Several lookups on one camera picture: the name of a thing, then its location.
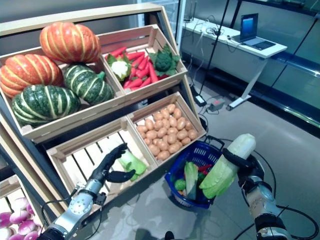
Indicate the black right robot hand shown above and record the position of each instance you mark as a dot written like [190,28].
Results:
[250,170]

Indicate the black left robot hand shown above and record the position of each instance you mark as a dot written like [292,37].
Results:
[105,167]

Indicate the green white napa cabbage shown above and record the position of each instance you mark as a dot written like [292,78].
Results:
[132,165]
[190,177]
[220,175]

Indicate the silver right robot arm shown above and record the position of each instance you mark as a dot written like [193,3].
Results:
[260,200]

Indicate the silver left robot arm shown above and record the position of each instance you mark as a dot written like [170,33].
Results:
[77,205]

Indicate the blue plastic shopping basket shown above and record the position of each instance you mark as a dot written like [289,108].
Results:
[200,152]

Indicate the light wooden slat crate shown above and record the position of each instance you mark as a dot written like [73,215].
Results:
[75,120]
[155,105]
[82,136]
[125,35]
[7,185]

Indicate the red chili pepper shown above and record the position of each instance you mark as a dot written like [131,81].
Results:
[205,167]

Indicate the brown potato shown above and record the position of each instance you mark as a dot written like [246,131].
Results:
[192,134]
[158,116]
[165,113]
[154,149]
[163,155]
[149,123]
[171,108]
[142,129]
[181,123]
[177,113]

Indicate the small orange vegetable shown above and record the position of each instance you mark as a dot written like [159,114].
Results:
[181,192]

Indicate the grey box with red label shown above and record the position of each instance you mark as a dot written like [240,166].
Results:
[216,105]

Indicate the green striped pumpkin with stem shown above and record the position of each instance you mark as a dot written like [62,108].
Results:
[87,83]

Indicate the black power adapter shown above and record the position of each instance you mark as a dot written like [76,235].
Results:
[200,100]

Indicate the red orange carrot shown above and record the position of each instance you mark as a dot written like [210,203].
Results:
[143,62]
[118,52]
[136,55]
[135,82]
[153,72]

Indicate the purple white turnip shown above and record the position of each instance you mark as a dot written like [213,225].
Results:
[18,216]
[5,219]
[27,226]
[31,235]
[5,233]
[21,203]

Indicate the white cauliflower with leaves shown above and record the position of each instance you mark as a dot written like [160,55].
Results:
[120,67]

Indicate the orange striped pumpkin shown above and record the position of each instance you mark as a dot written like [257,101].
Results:
[30,75]
[70,42]

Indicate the green broccoli with leaves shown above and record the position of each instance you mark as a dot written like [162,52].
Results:
[163,61]

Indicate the black tripod stand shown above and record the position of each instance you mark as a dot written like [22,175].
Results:
[214,42]

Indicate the open grey laptop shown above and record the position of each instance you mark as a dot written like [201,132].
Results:
[248,25]

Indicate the wooden vegetable shelf stand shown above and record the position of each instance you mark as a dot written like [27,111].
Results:
[75,15]

